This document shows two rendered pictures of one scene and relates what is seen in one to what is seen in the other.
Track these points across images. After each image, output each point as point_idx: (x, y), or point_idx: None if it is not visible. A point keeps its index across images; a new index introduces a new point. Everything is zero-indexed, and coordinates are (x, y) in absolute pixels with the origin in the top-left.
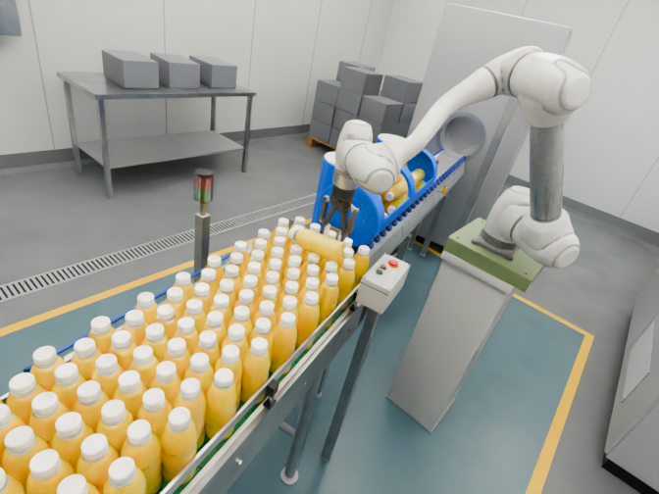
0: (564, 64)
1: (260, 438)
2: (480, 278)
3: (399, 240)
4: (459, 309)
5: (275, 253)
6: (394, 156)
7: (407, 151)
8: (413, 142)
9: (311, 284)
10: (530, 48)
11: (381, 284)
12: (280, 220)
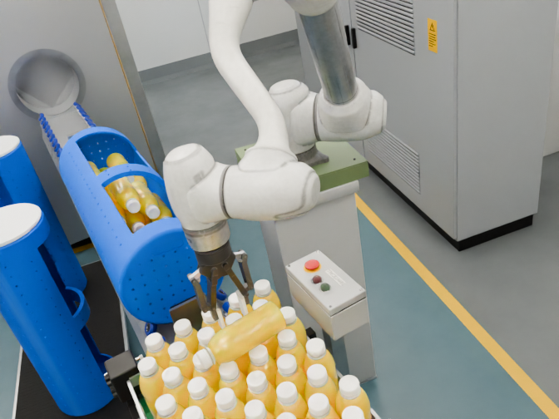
0: None
1: None
2: (324, 201)
3: None
4: (324, 248)
5: (230, 402)
6: (289, 151)
7: (284, 135)
8: (279, 120)
9: (324, 377)
10: None
11: (351, 293)
12: (143, 367)
